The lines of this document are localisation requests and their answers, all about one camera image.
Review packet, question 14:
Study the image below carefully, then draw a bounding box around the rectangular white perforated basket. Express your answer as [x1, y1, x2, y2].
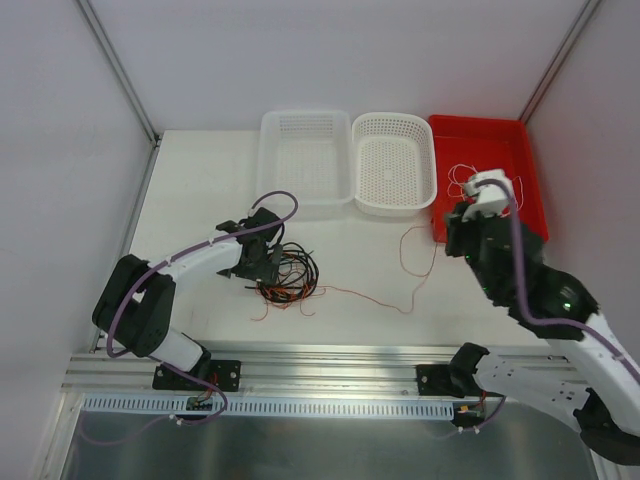
[256, 109, 355, 220]

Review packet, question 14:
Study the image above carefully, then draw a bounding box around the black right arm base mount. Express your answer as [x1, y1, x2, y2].
[415, 342, 489, 398]

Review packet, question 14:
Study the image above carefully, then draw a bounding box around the white slotted cable duct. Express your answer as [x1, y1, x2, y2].
[83, 394, 454, 421]

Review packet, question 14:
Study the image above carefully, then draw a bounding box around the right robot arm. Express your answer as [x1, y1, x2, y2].
[445, 202, 639, 466]

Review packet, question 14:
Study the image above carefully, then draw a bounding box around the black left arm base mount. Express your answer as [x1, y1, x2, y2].
[152, 359, 242, 392]

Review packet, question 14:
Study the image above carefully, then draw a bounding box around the round white perforated basket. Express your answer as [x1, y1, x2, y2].
[352, 112, 438, 218]

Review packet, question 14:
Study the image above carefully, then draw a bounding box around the red plastic tray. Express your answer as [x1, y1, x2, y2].
[428, 115, 549, 242]

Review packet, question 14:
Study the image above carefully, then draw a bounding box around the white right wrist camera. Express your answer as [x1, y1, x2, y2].
[462, 169, 515, 222]

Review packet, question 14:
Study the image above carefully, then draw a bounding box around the aluminium rail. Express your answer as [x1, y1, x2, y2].
[62, 341, 457, 399]

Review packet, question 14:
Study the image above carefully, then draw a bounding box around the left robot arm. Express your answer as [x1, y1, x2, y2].
[92, 207, 283, 389]

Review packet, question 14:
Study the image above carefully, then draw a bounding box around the orange wire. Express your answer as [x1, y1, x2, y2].
[249, 225, 439, 322]

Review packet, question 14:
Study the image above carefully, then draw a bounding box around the black cable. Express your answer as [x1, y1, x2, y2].
[243, 241, 321, 304]

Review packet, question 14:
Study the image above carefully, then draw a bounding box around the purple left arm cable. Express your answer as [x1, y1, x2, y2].
[79, 191, 300, 444]

